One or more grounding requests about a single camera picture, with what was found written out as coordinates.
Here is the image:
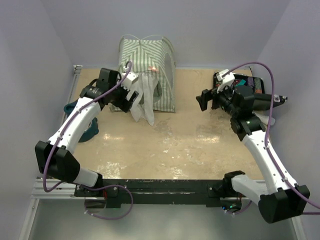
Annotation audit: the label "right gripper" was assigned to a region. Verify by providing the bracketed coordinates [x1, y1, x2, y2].
[196, 81, 239, 117]

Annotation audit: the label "green striped pet tent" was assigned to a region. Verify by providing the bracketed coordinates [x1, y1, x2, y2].
[118, 34, 176, 126]

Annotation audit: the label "green checked cushion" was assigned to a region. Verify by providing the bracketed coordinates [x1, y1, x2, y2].
[153, 81, 163, 104]

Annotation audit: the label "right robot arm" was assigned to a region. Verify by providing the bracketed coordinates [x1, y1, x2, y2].
[195, 85, 310, 224]

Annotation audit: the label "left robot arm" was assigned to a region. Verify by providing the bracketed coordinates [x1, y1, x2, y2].
[35, 66, 139, 196]

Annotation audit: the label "teal pet feeder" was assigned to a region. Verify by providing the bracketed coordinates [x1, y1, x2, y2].
[62, 101, 100, 143]

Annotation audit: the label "pink pompom toy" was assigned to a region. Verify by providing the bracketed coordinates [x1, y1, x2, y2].
[148, 66, 159, 73]

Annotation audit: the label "poker chips in case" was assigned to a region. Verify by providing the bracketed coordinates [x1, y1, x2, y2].
[233, 76, 265, 94]

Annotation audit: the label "black carrying case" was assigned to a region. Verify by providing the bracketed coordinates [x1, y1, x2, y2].
[212, 71, 288, 112]

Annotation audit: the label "white plastic tube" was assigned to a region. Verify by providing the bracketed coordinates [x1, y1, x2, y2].
[253, 111, 276, 126]

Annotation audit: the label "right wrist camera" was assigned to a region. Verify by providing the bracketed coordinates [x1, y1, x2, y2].
[216, 69, 235, 93]

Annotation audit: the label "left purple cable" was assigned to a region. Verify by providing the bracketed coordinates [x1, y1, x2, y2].
[42, 60, 134, 221]

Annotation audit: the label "purple cable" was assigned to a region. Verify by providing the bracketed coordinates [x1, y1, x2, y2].
[222, 61, 320, 216]
[42, 60, 134, 221]

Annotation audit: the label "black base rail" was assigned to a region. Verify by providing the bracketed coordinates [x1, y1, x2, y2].
[74, 179, 242, 209]

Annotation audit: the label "aluminium frame rail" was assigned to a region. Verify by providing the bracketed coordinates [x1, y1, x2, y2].
[31, 177, 76, 200]

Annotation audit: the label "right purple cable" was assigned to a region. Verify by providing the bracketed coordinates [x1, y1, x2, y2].
[222, 61, 320, 216]

